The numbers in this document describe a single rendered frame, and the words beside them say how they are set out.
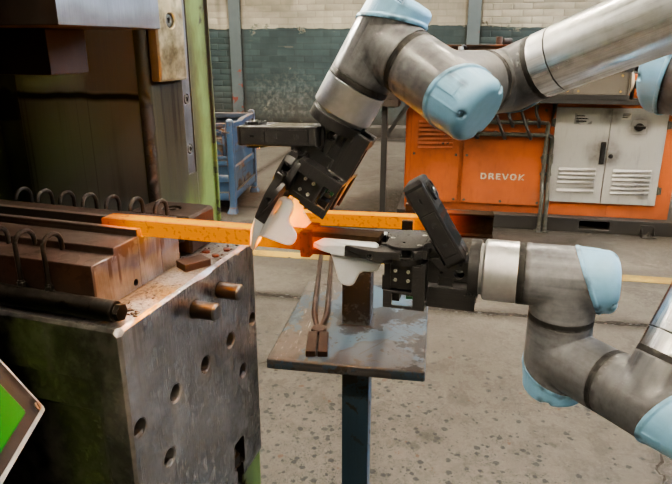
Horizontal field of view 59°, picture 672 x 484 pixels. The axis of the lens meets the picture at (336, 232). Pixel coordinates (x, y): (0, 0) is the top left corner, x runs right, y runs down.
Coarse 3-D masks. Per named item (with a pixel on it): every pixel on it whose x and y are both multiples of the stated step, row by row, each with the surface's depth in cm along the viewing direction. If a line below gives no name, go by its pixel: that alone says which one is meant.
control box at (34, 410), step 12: (0, 360) 47; (0, 372) 47; (12, 372) 48; (12, 384) 47; (12, 396) 46; (24, 396) 48; (24, 408) 47; (36, 408) 48; (24, 420) 46; (36, 420) 47; (24, 432) 45; (12, 444) 44; (24, 444) 45; (0, 456) 42; (12, 456) 43; (0, 468) 41; (0, 480) 41
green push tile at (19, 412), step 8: (0, 384) 45; (0, 392) 44; (0, 400) 44; (8, 400) 45; (0, 408) 43; (8, 408) 44; (16, 408) 45; (0, 416) 43; (8, 416) 44; (16, 416) 44; (0, 424) 43; (8, 424) 43; (16, 424) 44; (0, 432) 42; (8, 432) 43; (0, 440) 42; (0, 448) 41
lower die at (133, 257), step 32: (0, 224) 89; (32, 224) 89; (64, 224) 87; (96, 224) 86; (0, 256) 80; (32, 256) 79; (64, 256) 79; (96, 256) 79; (128, 256) 82; (160, 256) 90; (64, 288) 78; (96, 288) 77; (128, 288) 83
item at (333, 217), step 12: (312, 216) 109; (336, 216) 108; (348, 216) 108; (360, 216) 108; (372, 216) 107; (384, 216) 107; (396, 216) 107; (408, 216) 107; (456, 216) 106; (468, 216) 105; (480, 216) 104; (492, 216) 104; (396, 228) 107; (420, 228) 107; (468, 228) 106; (480, 228) 106; (492, 228) 105
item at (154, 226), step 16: (112, 224) 86; (128, 224) 85; (144, 224) 84; (160, 224) 83; (176, 224) 83; (192, 224) 82; (208, 224) 82; (224, 224) 82; (240, 224) 82; (208, 240) 82; (224, 240) 81; (240, 240) 80; (272, 240) 79; (304, 240) 76; (368, 240) 74; (304, 256) 77
